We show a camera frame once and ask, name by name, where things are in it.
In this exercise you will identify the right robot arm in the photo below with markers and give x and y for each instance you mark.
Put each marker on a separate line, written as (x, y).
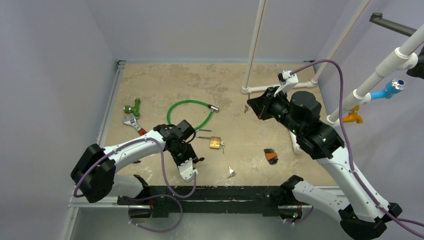
(361, 213)

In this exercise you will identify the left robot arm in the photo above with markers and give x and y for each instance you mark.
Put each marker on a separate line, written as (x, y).
(95, 174)

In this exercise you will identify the white pvc pipe frame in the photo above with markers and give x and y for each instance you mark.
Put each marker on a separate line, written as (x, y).
(353, 20)

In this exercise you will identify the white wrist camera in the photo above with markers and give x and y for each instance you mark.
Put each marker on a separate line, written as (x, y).
(287, 80)
(187, 170)

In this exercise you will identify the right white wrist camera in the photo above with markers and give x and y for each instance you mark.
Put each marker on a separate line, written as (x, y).
(287, 80)

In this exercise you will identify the green cable lock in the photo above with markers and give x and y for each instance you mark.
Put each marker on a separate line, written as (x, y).
(197, 110)

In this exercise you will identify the orange hex key set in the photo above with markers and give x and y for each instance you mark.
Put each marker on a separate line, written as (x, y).
(271, 156)

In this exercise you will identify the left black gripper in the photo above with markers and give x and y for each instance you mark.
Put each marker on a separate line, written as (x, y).
(190, 154)

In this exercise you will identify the blue faucet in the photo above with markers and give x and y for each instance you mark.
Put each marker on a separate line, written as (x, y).
(392, 88)

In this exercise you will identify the large brass padlock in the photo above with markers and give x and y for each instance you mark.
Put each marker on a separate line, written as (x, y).
(215, 142)

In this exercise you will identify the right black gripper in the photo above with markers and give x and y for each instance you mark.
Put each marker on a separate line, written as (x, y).
(262, 107)

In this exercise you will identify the orange faucet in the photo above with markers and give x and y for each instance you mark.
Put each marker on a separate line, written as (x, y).
(353, 116)

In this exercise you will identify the black overhead bar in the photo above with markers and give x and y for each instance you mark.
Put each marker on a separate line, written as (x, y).
(377, 19)

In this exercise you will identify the green hose nozzle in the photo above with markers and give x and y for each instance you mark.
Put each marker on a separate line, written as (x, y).
(135, 109)

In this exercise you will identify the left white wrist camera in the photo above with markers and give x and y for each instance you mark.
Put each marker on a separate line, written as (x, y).
(187, 170)

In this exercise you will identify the red adjustable wrench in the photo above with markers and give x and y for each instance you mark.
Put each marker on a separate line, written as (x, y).
(131, 120)

